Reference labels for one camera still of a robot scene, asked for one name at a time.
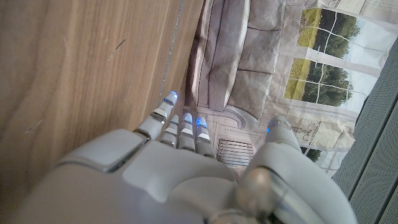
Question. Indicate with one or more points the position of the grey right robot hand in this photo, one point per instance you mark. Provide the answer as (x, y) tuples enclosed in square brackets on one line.
[(161, 186)]

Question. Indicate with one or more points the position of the printed sofa backdrop cloth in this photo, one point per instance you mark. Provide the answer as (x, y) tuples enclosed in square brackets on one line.
[(248, 62)]

